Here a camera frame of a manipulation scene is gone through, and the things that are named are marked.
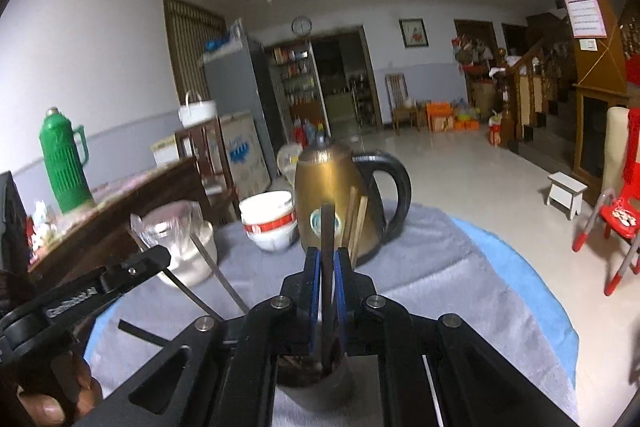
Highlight dark wooden chopstick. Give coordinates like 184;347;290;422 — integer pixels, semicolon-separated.
321;202;335;376

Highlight dark chopstick separate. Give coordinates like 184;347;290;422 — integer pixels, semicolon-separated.
117;319;169;348

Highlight person's left hand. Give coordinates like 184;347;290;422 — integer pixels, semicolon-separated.
1;351;103;426

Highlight red white stacked bowls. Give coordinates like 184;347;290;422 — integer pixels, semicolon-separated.
239;191;298;251

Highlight grey table cloth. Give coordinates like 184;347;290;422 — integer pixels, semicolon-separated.
85;205;578;419

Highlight grey metal utensil cup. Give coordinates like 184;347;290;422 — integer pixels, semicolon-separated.
277;355;354;413

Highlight gold electric kettle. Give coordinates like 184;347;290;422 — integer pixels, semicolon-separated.
294;135;412;265

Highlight white chest freezer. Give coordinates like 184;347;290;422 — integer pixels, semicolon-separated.
151;112;271;200

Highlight white bowl with plastic bag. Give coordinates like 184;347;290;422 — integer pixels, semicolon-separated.
129;200;218;288

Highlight wooden chair near table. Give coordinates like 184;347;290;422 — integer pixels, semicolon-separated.
174;117;240;225

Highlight green thermos flask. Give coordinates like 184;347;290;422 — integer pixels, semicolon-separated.
39;107;93;213

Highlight wooden chair far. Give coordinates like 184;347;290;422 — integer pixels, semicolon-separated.
385;72;421;133

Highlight orange boxes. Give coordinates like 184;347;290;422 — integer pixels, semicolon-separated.
425;102;480;132

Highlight blue round table cover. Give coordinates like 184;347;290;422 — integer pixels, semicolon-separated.
85;207;578;395

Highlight grey refrigerator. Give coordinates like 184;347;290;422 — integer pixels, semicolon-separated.
201;35;286;179

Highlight white small stool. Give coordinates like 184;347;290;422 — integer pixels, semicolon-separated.
546;171;588;220

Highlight red child chair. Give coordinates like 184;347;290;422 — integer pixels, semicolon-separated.
572;106;640;296

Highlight white pot with handle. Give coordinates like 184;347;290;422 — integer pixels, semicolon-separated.
178;91;218;128

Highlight round wall clock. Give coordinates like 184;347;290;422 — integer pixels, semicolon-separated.
291;15;312;38

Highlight framed wall picture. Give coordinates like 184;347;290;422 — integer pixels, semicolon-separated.
399;18;430;48

